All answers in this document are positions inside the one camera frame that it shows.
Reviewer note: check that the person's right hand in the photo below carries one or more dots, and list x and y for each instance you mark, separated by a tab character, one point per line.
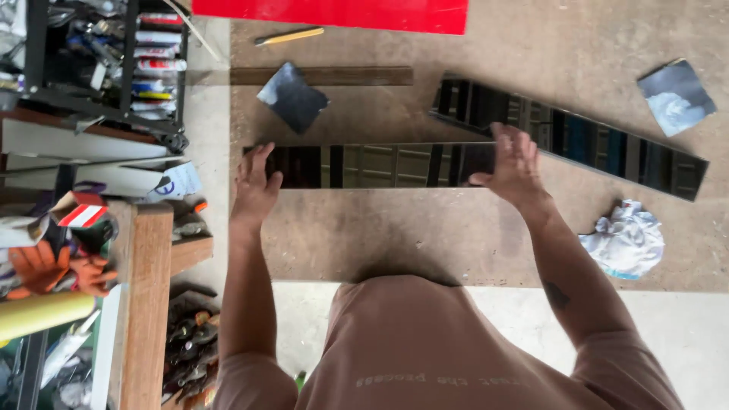
515	171

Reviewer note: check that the person's left hand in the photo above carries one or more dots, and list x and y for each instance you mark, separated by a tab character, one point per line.
252	193

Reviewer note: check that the long dark mirror strip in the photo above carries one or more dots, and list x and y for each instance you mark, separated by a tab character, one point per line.
370	165
598	142

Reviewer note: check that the dark sandpaper square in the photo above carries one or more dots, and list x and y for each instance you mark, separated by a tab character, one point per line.
676	97
293	99

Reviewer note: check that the crumpled white cloth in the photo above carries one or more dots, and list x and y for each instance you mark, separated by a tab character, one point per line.
623	239

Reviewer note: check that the wooden workbench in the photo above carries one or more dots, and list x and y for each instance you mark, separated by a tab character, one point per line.
145	296

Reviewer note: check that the yellow pencil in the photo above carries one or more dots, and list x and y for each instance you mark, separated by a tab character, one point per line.
290	36

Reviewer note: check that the brown wooden strip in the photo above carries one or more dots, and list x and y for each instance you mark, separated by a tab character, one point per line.
364	76

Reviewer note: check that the heap of metal tools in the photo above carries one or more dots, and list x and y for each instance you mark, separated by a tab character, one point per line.
191	347

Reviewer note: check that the red white striped box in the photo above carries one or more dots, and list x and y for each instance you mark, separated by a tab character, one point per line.
82	212

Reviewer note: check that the white folded boards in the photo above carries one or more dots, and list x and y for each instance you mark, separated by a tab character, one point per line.
85	156

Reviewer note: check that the thin white rod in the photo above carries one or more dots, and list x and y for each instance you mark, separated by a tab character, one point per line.
193	29

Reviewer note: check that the red board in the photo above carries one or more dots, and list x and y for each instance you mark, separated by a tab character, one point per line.
330	12

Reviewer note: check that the black metal rack with supplies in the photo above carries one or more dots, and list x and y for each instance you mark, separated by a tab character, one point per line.
102	62

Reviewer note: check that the person's brown shirt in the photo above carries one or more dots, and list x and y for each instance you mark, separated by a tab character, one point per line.
433	353

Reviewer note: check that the orange work gloves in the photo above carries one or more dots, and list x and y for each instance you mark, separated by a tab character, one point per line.
54	272

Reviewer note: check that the yellow roll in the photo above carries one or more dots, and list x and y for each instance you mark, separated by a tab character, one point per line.
40	314

